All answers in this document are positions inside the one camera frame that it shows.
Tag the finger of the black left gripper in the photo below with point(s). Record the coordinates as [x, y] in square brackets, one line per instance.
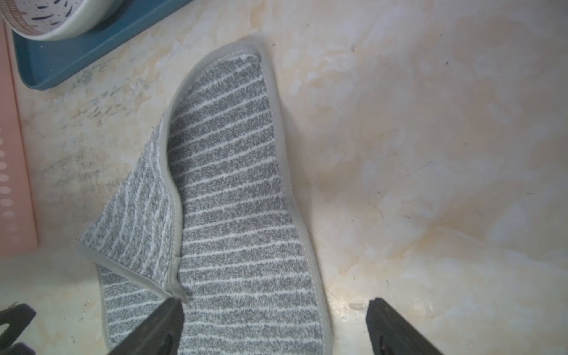
[17, 318]

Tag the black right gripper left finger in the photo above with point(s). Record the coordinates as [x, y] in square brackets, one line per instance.
[160, 333]

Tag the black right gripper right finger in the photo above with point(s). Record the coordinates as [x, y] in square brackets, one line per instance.
[392, 334]

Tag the grey striped dishcloth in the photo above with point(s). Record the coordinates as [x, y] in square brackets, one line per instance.
[207, 216]

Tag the pink perforated plastic basket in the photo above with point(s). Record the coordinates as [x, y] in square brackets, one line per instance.
[18, 229]

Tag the teal rectangular tray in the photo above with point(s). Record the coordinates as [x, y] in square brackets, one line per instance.
[45, 64]

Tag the speckled white plate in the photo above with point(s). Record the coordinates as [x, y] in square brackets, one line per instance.
[53, 20]

